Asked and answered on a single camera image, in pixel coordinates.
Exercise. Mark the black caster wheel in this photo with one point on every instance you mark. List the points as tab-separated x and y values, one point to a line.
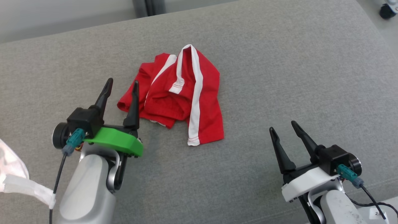
387	11

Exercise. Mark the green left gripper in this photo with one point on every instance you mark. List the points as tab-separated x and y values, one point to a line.
118	140

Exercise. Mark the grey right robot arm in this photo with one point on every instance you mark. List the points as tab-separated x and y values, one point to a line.
342	208

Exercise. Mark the red and white jersey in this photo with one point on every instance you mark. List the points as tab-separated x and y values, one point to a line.
186	93

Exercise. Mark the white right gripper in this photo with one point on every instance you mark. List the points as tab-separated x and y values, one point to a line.
306	183

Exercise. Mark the dark vertical post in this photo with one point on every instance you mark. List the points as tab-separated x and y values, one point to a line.
149	6

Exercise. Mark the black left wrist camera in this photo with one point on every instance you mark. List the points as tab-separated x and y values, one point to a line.
82	119

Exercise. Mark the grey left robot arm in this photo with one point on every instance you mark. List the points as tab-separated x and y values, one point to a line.
87	186

